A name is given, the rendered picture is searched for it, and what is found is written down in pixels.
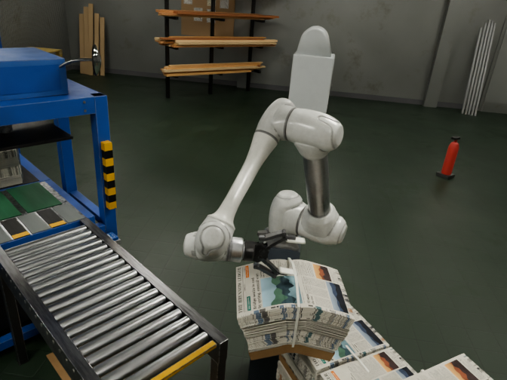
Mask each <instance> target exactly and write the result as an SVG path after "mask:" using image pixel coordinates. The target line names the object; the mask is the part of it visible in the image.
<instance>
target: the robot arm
mask: <svg viewBox="0 0 507 380"><path fill-rule="evenodd" d="M280 140H284V141H290V142H292V143H294V145H295V146H296V148H297V149H298V151H299V153H300V154H301V155H302V156H303V166H304V174H305V181H306V194H307V201H308V205H306V204H305V203H304V202H303V199H302V198H301V197H300V195H299V194H297V193H296V192H294V191H291V190H284V191H280V192H279V193H278V194H277V195H276V196H275V198H274V199H273V201H272V204H271V207H270V211H269V227H267V228H266V230H262V231H258V233H257V236H259V242H255V241H244V239H243V238H242V237H233V234H234V231H235V227H234V225H233V220H234V217H235V214H236V212H237V209H238V207H239V205H240V203H241V201H242V199H243V198H244V196H245V194H246V192H247V190H248V189H249V187H250V185H251V183H252V182H253V180H254V178H255V176H256V174H257V173H258V171H259V169H260V168H261V166H262V165H263V163H264V161H265V160H266V159H267V158H268V156H269V155H270V153H271V152H272V151H273V149H274V148H275V147H276V146H277V144H278V142H279V141H280ZM342 140H343V126H342V125H341V123H340V122H339V121H338V120H336V119H335V118H334V117H332V116H330V115H328V114H325V113H323V112H317V111H315V110H311V109H299V108H296V106H295V105H294V104H293V103H292V102H291V101H290V100H289V99H286V98H279V99H277V100H276V101H274V102H273V103H272V104H271V105H270V106H269V107H268V108H267V110H266V111H265V112H264V113H263V116H262V117H261V119H260V121H259V123H258V125H257V128H256V130H255V133H254V135H253V139H252V143H251V145H250V149H249V152H248V154H247V157H246V160H245V162H244V164H243V166H242V168H241V170H240V172H239V174H238V175H237V177H236V179H235V181H234V182H233V184H232V187H231V188H230V190H229V192H228V194H227V196H226V197H225V199H224V201H223V202H222V204H221V205H220V207H219V209H218V210H217V211H216V212H215V213H213V214H211V215H207V217H206V219H205V220H204V221H203V223H202V224H201V225H200V226H199V228H198V231H195V232H191V233H188V234H187V235H186V236H185V240H184V243H183V252H184V254H185V255H186V256H188V257H190V258H192V259H196V260H200V261H206V262H221V261H227V262H241V260H243V261H246V262H252V261H254V263H253V268H254V269H257V270H260V271H262V272H263V273H265V274H267V275H268V276H270V277H273V278H276V276H277V275H279V274H280V275H284V276H287V275H288V274H289V275H293V276H294V273H293V269H289V268H282V267H279V268H277V267H276V266H275V265H274V264H273V263H272V262H270V261H269V260H268V254H269V250H270V249H271V248H272V247H276V248H282V249H288V250H294V251H298V250H299V246H298V244H306V242H305V238H306V239H308V240H311V241H314V242H316V243H320V244H324V245H337V244H340V243H341V242H342V241H343V238H344V237H345V235H346V231H347V228H348V227H347V224H346V221H345V220H344V218H343V217H341V216H339V214H338V212H337V211H336V209H335V207H334V205H332V203H330V190H329V170H328V153H329V152H330V151H333V150H334V149H336V148H337V147H338V146H339V145H340V143H341V142H342ZM299 236H302V237H304V238H302V237H299ZM259 262H263V263H264V264H265V265H267V266H268V267H269V268H270V269H269V268H267V267H266V266H264V265H261V264H260V263H259Z"/></svg>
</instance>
